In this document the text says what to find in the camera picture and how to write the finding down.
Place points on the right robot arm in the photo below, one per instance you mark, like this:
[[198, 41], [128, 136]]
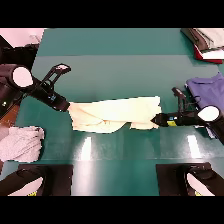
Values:
[[209, 114]]

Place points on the blue shirt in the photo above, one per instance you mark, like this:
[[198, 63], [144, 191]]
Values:
[[208, 90]]

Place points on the light grey garment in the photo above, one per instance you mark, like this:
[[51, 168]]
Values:
[[20, 143]]

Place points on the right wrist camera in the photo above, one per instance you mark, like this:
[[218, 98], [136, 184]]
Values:
[[181, 97]]

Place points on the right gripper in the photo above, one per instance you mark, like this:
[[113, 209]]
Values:
[[173, 119]]

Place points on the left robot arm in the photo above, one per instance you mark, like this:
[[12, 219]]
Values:
[[20, 77]]

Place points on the red garment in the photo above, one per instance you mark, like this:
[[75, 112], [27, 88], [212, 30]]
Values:
[[200, 56]]

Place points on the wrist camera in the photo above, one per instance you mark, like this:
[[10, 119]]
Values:
[[56, 71], [181, 97]]

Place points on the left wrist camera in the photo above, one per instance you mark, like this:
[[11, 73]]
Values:
[[56, 71]]

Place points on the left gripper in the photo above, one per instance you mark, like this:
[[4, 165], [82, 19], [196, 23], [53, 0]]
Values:
[[56, 100]]

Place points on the white garment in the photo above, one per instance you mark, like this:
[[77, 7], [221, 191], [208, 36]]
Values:
[[213, 36]]

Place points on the cream shirt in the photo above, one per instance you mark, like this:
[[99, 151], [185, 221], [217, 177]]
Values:
[[116, 111]]

